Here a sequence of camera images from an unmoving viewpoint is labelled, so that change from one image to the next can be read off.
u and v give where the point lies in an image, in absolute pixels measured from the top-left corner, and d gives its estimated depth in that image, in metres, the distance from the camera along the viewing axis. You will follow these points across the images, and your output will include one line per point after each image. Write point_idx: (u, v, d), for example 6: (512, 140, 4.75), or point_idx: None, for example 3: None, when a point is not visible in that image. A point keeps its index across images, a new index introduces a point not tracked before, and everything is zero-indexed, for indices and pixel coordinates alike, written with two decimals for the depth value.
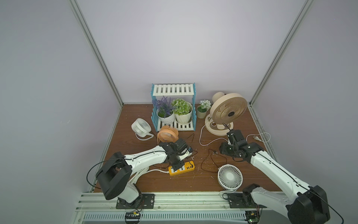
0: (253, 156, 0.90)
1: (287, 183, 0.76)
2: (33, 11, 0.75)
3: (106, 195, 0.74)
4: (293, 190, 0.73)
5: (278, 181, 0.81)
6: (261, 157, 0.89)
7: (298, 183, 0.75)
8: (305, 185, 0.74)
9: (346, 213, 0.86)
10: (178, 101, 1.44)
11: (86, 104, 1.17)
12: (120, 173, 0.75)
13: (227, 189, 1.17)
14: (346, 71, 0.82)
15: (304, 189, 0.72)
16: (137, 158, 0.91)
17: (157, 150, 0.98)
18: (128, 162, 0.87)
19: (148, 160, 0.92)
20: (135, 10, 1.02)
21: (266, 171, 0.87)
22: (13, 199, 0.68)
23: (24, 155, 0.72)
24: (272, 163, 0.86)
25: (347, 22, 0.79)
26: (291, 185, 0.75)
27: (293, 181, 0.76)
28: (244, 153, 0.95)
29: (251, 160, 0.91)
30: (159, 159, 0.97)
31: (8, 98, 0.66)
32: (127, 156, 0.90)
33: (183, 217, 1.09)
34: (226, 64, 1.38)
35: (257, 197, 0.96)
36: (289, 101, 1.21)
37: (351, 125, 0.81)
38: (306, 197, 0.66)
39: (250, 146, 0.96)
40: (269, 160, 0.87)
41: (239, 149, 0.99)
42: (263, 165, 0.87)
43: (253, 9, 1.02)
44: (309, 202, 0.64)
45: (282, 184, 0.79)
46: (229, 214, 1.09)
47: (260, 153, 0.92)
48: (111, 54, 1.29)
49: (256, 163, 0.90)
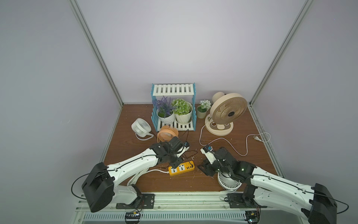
0: (252, 178, 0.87)
1: (295, 194, 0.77)
2: (33, 12, 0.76)
3: (91, 208, 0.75)
4: (305, 199, 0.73)
5: (285, 194, 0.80)
6: (259, 176, 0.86)
7: (304, 190, 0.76)
8: (309, 189, 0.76)
9: (345, 213, 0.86)
10: (178, 101, 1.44)
11: (86, 104, 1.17)
12: (103, 187, 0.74)
13: (227, 189, 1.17)
14: (346, 71, 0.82)
15: (311, 194, 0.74)
16: (121, 168, 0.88)
17: (146, 155, 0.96)
18: (111, 173, 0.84)
19: (135, 166, 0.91)
20: (134, 10, 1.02)
21: (271, 188, 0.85)
22: (12, 199, 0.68)
23: (25, 155, 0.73)
24: (272, 178, 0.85)
25: (347, 22, 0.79)
26: (299, 195, 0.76)
27: (299, 190, 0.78)
28: (242, 178, 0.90)
29: (253, 182, 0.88)
30: (149, 163, 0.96)
31: (8, 98, 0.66)
32: (110, 167, 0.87)
33: (183, 217, 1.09)
34: (226, 64, 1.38)
35: (261, 201, 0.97)
36: (289, 101, 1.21)
37: (350, 125, 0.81)
38: (318, 203, 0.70)
39: (244, 168, 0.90)
40: (267, 176, 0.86)
41: (235, 175, 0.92)
42: (264, 184, 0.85)
43: (253, 10, 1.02)
44: (324, 207, 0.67)
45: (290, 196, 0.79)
46: (229, 214, 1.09)
47: (255, 171, 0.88)
48: (111, 54, 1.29)
49: (257, 183, 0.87)
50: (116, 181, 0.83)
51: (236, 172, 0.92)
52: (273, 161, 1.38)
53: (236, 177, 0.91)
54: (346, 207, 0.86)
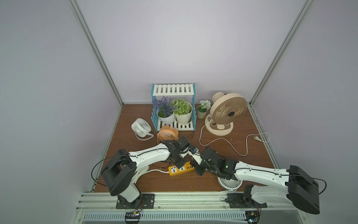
0: (235, 173, 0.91)
1: (273, 180, 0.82)
2: (33, 11, 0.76)
3: (112, 192, 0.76)
4: (281, 184, 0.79)
5: (265, 182, 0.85)
6: (241, 169, 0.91)
7: (279, 174, 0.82)
8: (285, 172, 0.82)
9: (345, 213, 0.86)
10: (178, 101, 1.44)
11: (86, 104, 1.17)
12: (126, 170, 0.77)
13: (227, 189, 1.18)
14: (346, 71, 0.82)
15: (286, 177, 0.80)
16: (141, 155, 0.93)
17: (161, 147, 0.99)
18: (133, 158, 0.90)
19: (152, 157, 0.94)
20: (135, 10, 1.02)
21: (252, 179, 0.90)
22: (12, 199, 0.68)
23: (25, 155, 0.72)
24: (252, 169, 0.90)
25: (347, 22, 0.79)
26: (276, 180, 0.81)
27: (275, 175, 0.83)
28: (227, 176, 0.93)
29: (237, 178, 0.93)
30: (162, 156, 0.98)
31: (6, 98, 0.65)
32: (131, 153, 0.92)
33: (183, 217, 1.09)
34: (226, 64, 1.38)
35: (258, 198, 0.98)
36: (290, 101, 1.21)
37: (350, 125, 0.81)
38: (293, 184, 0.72)
39: (228, 165, 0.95)
40: (248, 168, 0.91)
41: (222, 173, 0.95)
42: (246, 176, 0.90)
43: (254, 9, 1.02)
44: (299, 186, 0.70)
45: (268, 182, 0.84)
46: (229, 214, 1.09)
47: (237, 166, 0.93)
48: (111, 54, 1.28)
49: (241, 177, 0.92)
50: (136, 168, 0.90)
51: (222, 170, 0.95)
52: (273, 161, 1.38)
53: (222, 175, 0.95)
54: (345, 208, 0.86)
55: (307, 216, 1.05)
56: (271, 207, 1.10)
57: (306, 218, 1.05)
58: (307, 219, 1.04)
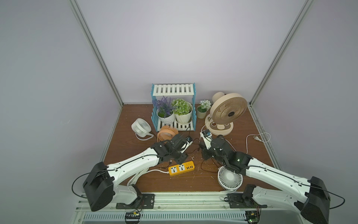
0: (248, 169, 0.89)
1: (292, 187, 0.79)
2: (33, 11, 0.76)
3: (92, 208, 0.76)
4: (301, 192, 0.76)
5: (281, 186, 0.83)
6: (256, 167, 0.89)
7: (299, 183, 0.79)
8: (306, 181, 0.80)
9: (345, 213, 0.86)
10: (178, 101, 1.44)
11: (86, 103, 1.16)
12: (102, 187, 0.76)
13: (227, 189, 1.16)
14: (346, 71, 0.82)
15: (307, 187, 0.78)
16: (122, 167, 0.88)
17: (147, 155, 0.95)
18: (111, 173, 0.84)
19: (136, 166, 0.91)
20: (135, 10, 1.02)
21: (266, 180, 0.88)
22: (12, 199, 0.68)
23: (24, 155, 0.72)
24: (268, 170, 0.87)
25: (348, 22, 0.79)
26: (295, 187, 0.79)
27: (294, 182, 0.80)
28: (237, 168, 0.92)
29: (248, 173, 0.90)
30: (149, 164, 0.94)
31: (7, 97, 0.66)
32: (110, 166, 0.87)
33: (183, 217, 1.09)
34: (227, 64, 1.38)
35: (262, 200, 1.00)
36: (290, 101, 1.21)
37: (351, 124, 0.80)
38: (313, 195, 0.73)
39: (239, 159, 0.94)
40: (264, 168, 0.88)
41: (230, 166, 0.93)
42: (260, 175, 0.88)
43: (254, 9, 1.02)
44: (319, 199, 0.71)
45: (285, 188, 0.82)
46: (229, 214, 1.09)
47: (251, 163, 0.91)
48: (111, 54, 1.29)
49: (252, 174, 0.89)
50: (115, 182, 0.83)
51: (232, 163, 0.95)
52: (273, 161, 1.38)
53: (231, 168, 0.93)
54: (345, 208, 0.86)
55: None
56: (271, 207, 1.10)
57: (306, 218, 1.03)
58: (307, 219, 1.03)
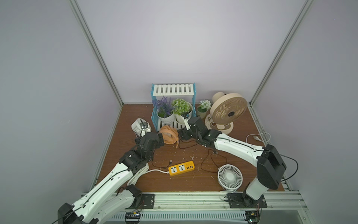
0: (215, 141, 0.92)
1: (248, 153, 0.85)
2: (33, 11, 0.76)
3: None
4: (253, 157, 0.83)
5: (240, 154, 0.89)
6: (222, 139, 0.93)
7: (254, 150, 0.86)
8: (259, 148, 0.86)
9: (343, 213, 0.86)
10: (178, 101, 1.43)
11: (86, 103, 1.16)
12: None
13: (227, 189, 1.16)
14: (346, 71, 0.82)
15: (259, 152, 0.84)
16: (90, 199, 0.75)
17: (115, 173, 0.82)
18: (78, 212, 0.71)
19: (107, 192, 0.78)
20: (134, 10, 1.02)
21: (230, 150, 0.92)
22: (12, 199, 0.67)
23: (24, 155, 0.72)
24: (232, 141, 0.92)
25: (347, 22, 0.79)
26: (250, 153, 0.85)
27: (251, 149, 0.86)
28: (207, 142, 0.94)
29: (216, 146, 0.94)
30: (121, 181, 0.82)
31: (8, 97, 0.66)
32: (75, 205, 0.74)
33: (183, 217, 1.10)
34: (227, 64, 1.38)
35: (253, 193, 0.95)
36: (290, 101, 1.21)
37: (351, 124, 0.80)
38: (264, 158, 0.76)
39: (210, 134, 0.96)
40: (228, 139, 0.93)
41: (202, 139, 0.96)
42: (224, 146, 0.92)
43: (254, 9, 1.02)
44: (268, 161, 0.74)
45: (243, 155, 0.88)
46: (229, 214, 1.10)
47: (220, 136, 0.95)
48: (111, 54, 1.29)
49: (219, 146, 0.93)
50: (86, 218, 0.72)
51: (204, 137, 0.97)
52: None
53: (203, 142, 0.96)
54: (344, 208, 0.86)
55: (307, 216, 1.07)
56: (271, 207, 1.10)
57: (306, 218, 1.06)
58: (307, 219, 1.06)
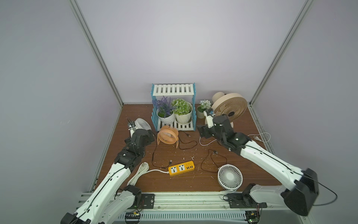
0: (243, 148, 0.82)
1: (282, 172, 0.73)
2: (33, 11, 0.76)
3: None
4: (290, 179, 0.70)
5: (272, 171, 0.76)
6: (252, 148, 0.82)
7: (292, 171, 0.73)
8: (299, 171, 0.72)
9: (343, 213, 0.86)
10: (178, 101, 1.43)
11: (86, 103, 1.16)
12: None
13: (227, 189, 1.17)
14: (345, 71, 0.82)
15: (298, 175, 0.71)
16: (93, 203, 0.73)
17: (113, 173, 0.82)
18: (83, 217, 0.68)
19: (108, 192, 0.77)
20: (134, 10, 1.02)
21: (259, 162, 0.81)
22: (12, 199, 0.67)
23: (24, 154, 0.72)
24: (264, 153, 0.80)
25: (347, 22, 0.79)
26: (286, 173, 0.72)
27: (287, 169, 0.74)
28: (232, 146, 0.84)
29: (243, 154, 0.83)
30: (121, 179, 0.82)
31: (8, 97, 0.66)
32: (78, 211, 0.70)
33: (183, 217, 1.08)
34: (226, 64, 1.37)
35: (258, 197, 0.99)
36: (290, 100, 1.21)
37: (351, 123, 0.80)
38: (302, 184, 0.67)
39: (238, 138, 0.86)
40: (259, 150, 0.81)
41: (226, 143, 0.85)
42: (254, 157, 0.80)
43: (253, 9, 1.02)
44: (306, 189, 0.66)
45: (276, 173, 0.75)
46: (229, 214, 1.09)
47: (249, 143, 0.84)
48: (111, 54, 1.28)
49: (246, 155, 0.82)
50: (93, 221, 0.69)
51: (229, 141, 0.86)
52: None
53: (226, 144, 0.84)
54: (344, 208, 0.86)
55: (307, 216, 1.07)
56: (271, 207, 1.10)
57: (305, 218, 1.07)
58: (307, 219, 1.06)
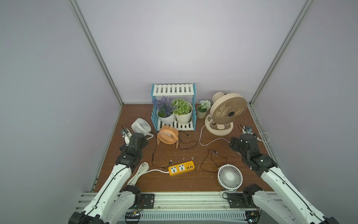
0: (266, 171, 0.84)
1: (300, 210, 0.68)
2: (33, 11, 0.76)
3: None
4: (306, 218, 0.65)
5: (289, 204, 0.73)
6: (275, 174, 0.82)
7: (312, 212, 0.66)
8: (321, 214, 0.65)
9: (342, 213, 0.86)
10: (178, 101, 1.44)
11: (86, 103, 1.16)
12: None
13: (227, 189, 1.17)
14: (345, 71, 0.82)
15: (318, 219, 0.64)
16: (100, 199, 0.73)
17: (117, 172, 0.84)
18: (92, 213, 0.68)
19: (113, 190, 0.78)
20: (134, 10, 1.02)
21: (278, 191, 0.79)
22: (12, 199, 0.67)
23: (24, 154, 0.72)
24: (286, 184, 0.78)
25: (347, 22, 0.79)
26: (303, 211, 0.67)
27: (307, 208, 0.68)
28: (255, 165, 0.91)
29: (265, 178, 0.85)
30: (124, 178, 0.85)
31: (8, 96, 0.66)
32: (86, 209, 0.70)
33: (183, 217, 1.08)
34: (226, 64, 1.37)
35: (259, 203, 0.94)
36: (290, 100, 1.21)
37: (351, 123, 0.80)
38: None
39: (263, 160, 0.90)
40: (282, 179, 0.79)
41: (250, 160, 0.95)
42: (274, 184, 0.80)
43: (253, 9, 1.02)
44: None
45: (293, 208, 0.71)
46: (228, 214, 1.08)
47: (273, 170, 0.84)
48: (111, 54, 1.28)
49: (267, 179, 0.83)
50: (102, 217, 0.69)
51: (253, 159, 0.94)
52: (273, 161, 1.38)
53: (249, 162, 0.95)
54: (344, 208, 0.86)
55: None
56: None
57: None
58: None
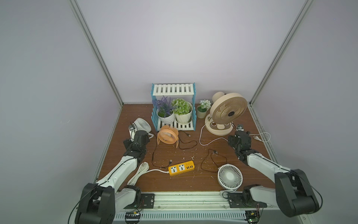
0: (248, 155, 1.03)
1: (271, 168, 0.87)
2: (33, 11, 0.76)
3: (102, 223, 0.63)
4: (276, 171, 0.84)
5: (265, 170, 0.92)
6: (254, 154, 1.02)
7: (279, 167, 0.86)
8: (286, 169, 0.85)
9: (342, 213, 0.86)
10: (178, 100, 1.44)
11: (86, 103, 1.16)
12: (104, 196, 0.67)
13: (227, 189, 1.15)
14: (345, 70, 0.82)
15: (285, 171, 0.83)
16: (112, 177, 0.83)
17: (126, 160, 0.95)
18: (105, 184, 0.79)
19: (123, 171, 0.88)
20: (134, 10, 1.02)
21: (258, 167, 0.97)
22: (12, 198, 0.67)
23: (24, 154, 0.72)
24: (263, 157, 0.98)
25: (347, 21, 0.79)
26: (274, 168, 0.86)
27: (276, 166, 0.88)
28: (242, 156, 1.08)
29: (248, 162, 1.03)
30: (132, 166, 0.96)
31: (7, 96, 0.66)
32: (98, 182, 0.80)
33: (183, 217, 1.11)
34: (226, 64, 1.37)
35: (257, 195, 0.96)
36: (290, 100, 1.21)
37: (351, 122, 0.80)
38: (284, 175, 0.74)
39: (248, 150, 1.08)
40: (259, 155, 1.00)
41: (239, 151, 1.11)
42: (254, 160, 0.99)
43: (253, 9, 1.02)
44: (287, 178, 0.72)
45: (267, 171, 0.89)
46: (229, 214, 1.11)
47: (254, 152, 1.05)
48: (111, 54, 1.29)
49: (251, 162, 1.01)
50: None
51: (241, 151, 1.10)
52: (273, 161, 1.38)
53: (238, 153, 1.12)
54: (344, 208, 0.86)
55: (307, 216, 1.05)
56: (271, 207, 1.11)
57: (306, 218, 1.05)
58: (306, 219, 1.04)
